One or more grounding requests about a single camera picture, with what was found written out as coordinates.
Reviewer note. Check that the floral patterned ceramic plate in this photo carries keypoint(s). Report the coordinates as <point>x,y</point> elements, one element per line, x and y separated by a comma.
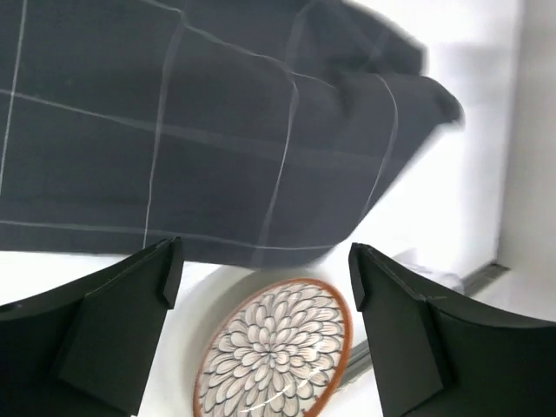
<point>282,352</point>

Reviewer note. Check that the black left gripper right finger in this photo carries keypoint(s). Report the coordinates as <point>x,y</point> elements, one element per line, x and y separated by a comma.
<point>499,363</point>

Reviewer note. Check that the dark grey checked cloth napkin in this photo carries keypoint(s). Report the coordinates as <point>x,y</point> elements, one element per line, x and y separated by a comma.
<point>259,133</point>

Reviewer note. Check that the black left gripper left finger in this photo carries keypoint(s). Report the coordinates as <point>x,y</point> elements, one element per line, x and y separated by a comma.
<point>86,348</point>

